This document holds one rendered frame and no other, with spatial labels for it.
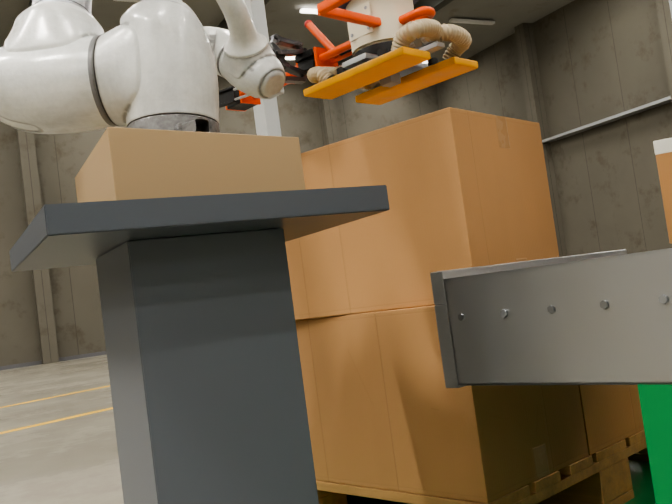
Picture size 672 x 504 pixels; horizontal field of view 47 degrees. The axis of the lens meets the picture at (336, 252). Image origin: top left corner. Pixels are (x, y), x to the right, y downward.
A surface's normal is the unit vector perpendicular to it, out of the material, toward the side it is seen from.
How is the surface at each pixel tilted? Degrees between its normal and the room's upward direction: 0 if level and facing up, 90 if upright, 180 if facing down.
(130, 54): 83
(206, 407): 90
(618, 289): 90
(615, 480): 90
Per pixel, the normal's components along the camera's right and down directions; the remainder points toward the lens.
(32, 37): -0.15, -0.35
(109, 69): -0.17, 0.01
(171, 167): 0.46, -0.11
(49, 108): -0.04, 0.61
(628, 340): -0.73, 0.06
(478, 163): 0.74, -0.14
